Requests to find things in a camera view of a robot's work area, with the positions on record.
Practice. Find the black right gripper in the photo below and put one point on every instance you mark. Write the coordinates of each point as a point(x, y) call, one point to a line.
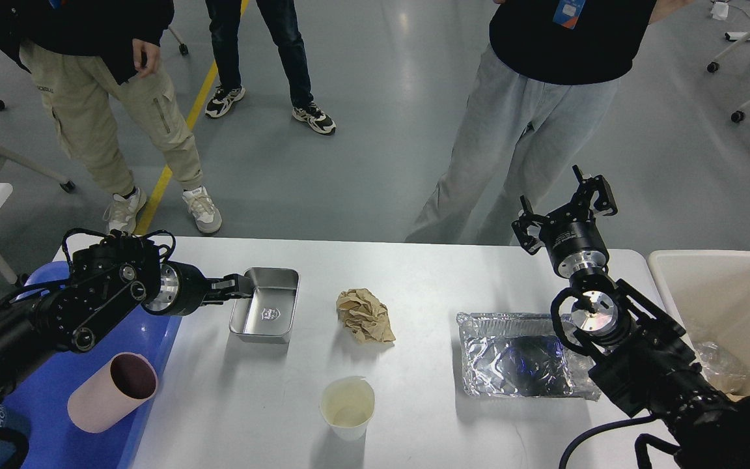
point(569, 233)

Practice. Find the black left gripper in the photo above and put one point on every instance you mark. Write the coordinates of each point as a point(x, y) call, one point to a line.
point(184, 289)

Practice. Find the stainless steel rectangular container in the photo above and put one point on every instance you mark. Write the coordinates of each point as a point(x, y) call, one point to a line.
point(267, 316)

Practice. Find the pink plastic mug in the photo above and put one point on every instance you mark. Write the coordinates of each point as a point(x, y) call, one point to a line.
point(114, 391)

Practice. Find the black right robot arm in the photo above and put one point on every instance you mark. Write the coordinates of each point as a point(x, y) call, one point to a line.
point(641, 361)

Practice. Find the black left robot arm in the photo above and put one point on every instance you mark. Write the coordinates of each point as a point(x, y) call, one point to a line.
point(106, 282)

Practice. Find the person in grey trousers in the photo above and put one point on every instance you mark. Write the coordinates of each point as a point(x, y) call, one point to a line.
point(543, 86)

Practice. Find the crumpled brown paper ball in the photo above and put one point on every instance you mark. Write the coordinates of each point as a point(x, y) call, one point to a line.
point(365, 316)

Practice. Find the aluminium foil tray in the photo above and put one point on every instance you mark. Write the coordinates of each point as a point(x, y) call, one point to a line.
point(518, 355)

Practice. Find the white paper cup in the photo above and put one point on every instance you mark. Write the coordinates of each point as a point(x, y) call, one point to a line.
point(347, 406)

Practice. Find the white plastic bin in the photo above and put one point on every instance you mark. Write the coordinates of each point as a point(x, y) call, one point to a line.
point(709, 292)

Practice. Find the blue plastic tray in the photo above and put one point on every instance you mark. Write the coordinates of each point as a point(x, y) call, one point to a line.
point(40, 402)

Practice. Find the crumpled clear plastic in bin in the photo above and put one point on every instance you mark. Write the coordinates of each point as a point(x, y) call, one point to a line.
point(721, 368)

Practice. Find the blue cup with yellow inside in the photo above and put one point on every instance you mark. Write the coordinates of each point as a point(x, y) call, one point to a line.
point(11, 419)

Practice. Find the person in khaki trousers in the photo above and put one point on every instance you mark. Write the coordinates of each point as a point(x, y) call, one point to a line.
point(80, 54)

